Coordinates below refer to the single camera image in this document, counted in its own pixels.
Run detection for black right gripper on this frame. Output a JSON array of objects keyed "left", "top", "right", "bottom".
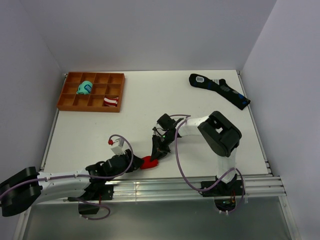
[{"left": 151, "top": 132, "right": 177, "bottom": 163}]

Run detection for red Santa sock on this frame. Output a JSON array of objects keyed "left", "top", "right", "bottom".
[{"left": 140, "top": 156, "right": 159, "bottom": 170}]

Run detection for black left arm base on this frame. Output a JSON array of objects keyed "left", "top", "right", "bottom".
[{"left": 78, "top": 184, "right": 114, "bottom": 201}]

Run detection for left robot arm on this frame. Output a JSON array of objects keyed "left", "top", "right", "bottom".
[{"left": 0, "top": 149, "right": 144, "bottom": 217}]

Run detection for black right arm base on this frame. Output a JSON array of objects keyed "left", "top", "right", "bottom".
[{"left": 200, "top": 180, "right": 246, "bottom": 197}]

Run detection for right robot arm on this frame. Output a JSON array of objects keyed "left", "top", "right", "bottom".
[{"left": 150, "top": 111, "right": 242, "bottom": 195}]

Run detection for red white striped rolled sock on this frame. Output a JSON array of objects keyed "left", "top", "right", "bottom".
[{"left": 103, "top": 97, "right": 119, "bottom": 107}]

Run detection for wooden compartment tray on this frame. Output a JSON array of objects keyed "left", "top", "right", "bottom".
[{"left": 56, "top": 72, "right": 125, "bottom": 113}]

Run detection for teal rolled sock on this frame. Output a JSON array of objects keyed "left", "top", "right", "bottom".
[{"left": 76, "top": 80, "right": 93, "bottom": 95}]

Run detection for black and blue sock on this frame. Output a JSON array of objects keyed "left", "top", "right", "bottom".
[{"left": 188, "top": 73, "right": 251, "bottom": 110}]

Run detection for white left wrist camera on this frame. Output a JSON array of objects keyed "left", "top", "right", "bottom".
[{"left": 108, "top": 138, "right": 125, "bottom": 155}]

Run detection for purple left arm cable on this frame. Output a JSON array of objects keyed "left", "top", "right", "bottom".
[{"left": 0, "top": 134, "right": 133, "bottom": 221}]

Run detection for aluminium frame rail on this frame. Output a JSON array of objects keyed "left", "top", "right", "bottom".
[{"left": 23, "top": 174, "right": 287, "bottom": 206}]

